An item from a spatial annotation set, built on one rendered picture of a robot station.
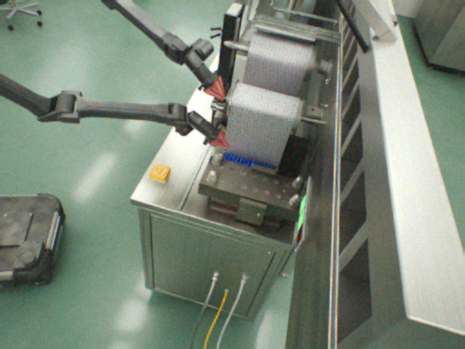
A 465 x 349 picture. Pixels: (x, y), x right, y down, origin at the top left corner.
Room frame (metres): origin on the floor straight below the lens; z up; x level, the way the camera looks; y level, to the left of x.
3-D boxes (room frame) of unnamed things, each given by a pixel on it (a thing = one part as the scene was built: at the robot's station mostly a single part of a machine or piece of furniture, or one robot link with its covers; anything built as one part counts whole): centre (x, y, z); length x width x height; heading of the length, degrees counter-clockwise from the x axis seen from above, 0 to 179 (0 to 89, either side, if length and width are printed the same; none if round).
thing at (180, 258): (2.00, -0.12, 0.43); 2.52 x 0.64 x 0.86; 174
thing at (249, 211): (0.78, -0.12, 0.96); 0.10 x 0.03 x 0.11; 84
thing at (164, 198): (2.00, -0.11, 0.88); 2.52 x 0.66 x 0.04; 174
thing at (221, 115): (1.11, 0.07, 1.05); 0.06 x 0.05 x 0.31; 84
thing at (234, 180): (0.88, -0.11, 1.00); 0.40 x 0.16 x 0.06; 84
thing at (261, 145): (1.00, -0.08, 1.11); 0.23 x 0.01 x 0.18; 84
